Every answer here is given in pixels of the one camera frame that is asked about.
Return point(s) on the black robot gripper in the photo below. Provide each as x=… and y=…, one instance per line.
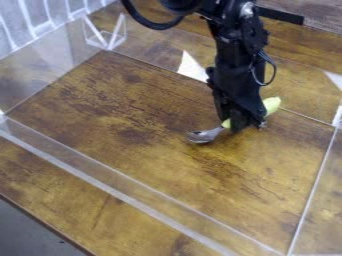
x=235, y=79

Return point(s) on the green handled metal spoon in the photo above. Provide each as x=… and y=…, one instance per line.
x=206, y=136

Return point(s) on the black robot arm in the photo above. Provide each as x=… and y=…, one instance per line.
x=232, y=20

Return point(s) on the black bar in background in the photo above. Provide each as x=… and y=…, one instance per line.
x=281, y=16

